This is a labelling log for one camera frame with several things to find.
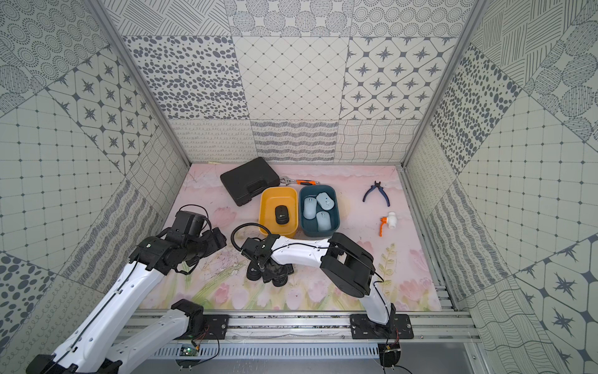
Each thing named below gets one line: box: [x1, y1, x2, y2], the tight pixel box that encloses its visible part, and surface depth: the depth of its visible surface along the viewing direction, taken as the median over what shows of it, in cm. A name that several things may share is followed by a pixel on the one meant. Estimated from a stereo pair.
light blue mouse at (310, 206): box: [302, 196, 318, 220], surface depth 103 cm
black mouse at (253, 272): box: [246, 260, 264, 281], surface depth 85 cm
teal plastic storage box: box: [299, 184, 341, 238], surface depth 102 cm
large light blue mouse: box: [316, 191, 336, 212], surface depth 104 cm
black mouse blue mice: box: [274, 204, 289, 225], surface depth 100 cm
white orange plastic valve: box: [378, 211, 398, 237], surface depth 100 cm
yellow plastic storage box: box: [258, 187, 299, 239], surface depth 104 cm
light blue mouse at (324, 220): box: [316, 210, 332, 232], surface depth 99 cm
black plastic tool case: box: [219, 156, 280, 207], surface depth 111 cm
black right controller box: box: [377, 342, 402, 367], surface depth 75 cm
